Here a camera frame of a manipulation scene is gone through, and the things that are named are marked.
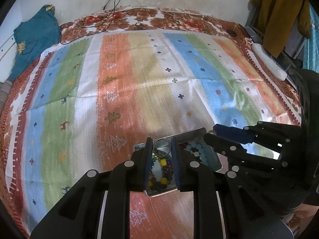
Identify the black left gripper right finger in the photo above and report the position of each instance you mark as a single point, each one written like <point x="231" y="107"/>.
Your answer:
<point x="224" y="206"/>

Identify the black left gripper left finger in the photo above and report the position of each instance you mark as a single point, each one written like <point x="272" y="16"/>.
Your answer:
<point x="98" y="204"/>

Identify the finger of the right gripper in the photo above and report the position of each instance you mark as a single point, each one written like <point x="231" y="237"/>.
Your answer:
<point x="230" y="149"/>
<point x="239" y="135"/>

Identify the silver metal tin box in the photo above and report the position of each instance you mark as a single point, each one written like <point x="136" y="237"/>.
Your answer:
<point x="191" y="141"/>

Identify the small black object on bed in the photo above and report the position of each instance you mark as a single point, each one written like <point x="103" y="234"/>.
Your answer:
<point x="231" y="32"/>

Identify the mustard yellow hanging cloth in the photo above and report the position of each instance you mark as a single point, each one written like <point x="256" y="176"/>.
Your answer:
<point x="276" y="20"/>

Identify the striped grey pillow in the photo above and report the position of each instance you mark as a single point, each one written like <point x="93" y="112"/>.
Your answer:
<point x="4" y="92"/>

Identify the brown floral bedsheet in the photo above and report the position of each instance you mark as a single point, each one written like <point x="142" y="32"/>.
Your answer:
<point x="162" y="19"/>

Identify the teal blue garment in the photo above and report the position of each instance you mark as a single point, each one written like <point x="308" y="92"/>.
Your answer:
<point x="33" y="37"/>

